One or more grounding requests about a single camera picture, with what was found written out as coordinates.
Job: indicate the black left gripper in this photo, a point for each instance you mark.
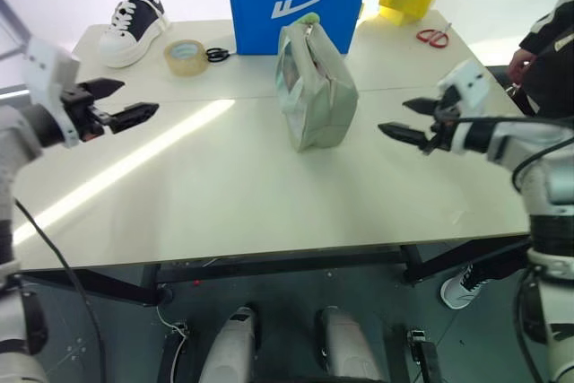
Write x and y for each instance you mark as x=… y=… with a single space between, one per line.
x=80 y=113

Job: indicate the person in black jacket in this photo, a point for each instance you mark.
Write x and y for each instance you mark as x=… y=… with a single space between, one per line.
x=545 y=55

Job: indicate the silver left robot leg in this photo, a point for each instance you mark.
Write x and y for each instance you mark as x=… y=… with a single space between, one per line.
x=231 y=347

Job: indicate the roll of clear packing tape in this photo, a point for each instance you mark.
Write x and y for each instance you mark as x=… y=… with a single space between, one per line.
x=186 y=58

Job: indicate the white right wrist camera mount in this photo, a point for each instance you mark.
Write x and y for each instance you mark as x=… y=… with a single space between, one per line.
x=469 y=80

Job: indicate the black and white sneaker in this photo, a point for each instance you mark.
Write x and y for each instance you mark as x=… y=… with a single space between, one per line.
x=132 y=28

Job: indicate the pale green fabric bag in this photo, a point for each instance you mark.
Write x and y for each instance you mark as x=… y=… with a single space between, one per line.
x=314 y=91

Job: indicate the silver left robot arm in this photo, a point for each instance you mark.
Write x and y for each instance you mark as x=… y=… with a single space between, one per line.
x=13 y=141

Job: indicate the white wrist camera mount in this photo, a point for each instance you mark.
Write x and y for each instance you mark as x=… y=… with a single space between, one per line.
x=469 y=80
x=45 y=70

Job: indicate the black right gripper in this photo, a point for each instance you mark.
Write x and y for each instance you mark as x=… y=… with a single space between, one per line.
x=441 y=125

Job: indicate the silver right robot leg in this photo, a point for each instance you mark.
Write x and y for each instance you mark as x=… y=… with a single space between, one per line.
x=347 y=347

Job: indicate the black table frame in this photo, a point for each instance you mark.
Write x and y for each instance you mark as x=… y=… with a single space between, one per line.
x=278 y=266

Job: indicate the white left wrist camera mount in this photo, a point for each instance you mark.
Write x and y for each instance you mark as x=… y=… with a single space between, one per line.
x=45 y=70

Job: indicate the green plastic cap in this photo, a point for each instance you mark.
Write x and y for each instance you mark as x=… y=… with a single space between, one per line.
x=306 y=20

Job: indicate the silver robot leg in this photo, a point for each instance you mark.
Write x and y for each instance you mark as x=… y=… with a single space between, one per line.
x=231 y=347
x=347 y=347

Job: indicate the white shoe of person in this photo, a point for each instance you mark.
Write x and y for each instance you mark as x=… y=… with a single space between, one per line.
x=462 y=286

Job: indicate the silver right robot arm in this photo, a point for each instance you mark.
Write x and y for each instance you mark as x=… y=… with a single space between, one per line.
x=545 y=185

